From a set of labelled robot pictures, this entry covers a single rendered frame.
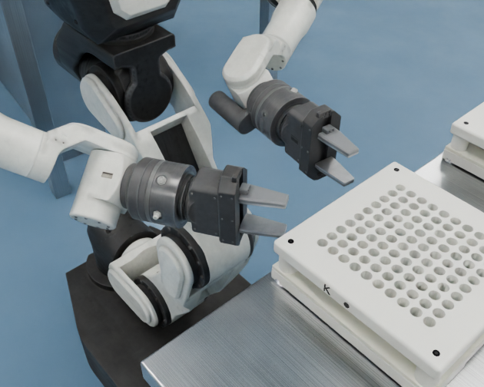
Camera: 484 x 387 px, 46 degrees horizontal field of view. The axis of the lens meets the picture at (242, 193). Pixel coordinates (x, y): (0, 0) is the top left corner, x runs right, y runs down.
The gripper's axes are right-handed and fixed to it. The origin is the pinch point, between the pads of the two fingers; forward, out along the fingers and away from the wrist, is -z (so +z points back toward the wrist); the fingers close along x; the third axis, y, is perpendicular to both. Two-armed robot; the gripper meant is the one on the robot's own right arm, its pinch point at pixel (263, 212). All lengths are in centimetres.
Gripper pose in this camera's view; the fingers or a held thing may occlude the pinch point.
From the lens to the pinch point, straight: 76.2
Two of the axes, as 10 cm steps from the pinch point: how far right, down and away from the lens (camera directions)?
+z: -9.6, -1.9, 2.2
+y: -2.9, 6.3, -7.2
